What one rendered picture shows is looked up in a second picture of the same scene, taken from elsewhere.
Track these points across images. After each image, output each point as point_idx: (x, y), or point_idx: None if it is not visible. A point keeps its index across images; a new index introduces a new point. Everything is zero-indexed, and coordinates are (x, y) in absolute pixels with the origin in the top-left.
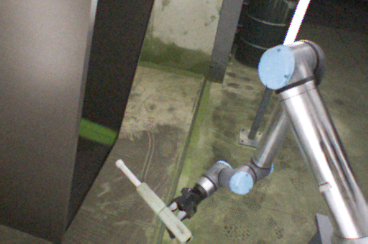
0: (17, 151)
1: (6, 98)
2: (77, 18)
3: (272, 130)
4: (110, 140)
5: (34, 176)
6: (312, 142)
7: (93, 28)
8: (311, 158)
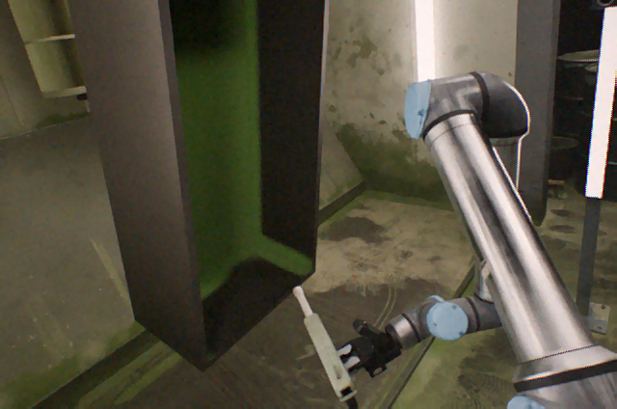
0: (150, 224)
1: (135, 160)
2: (159, 65)
3: None
4: (305, 271)
5: (165, 257)
6: (461, 201)
7: (175, 74)
8: (464, 227)
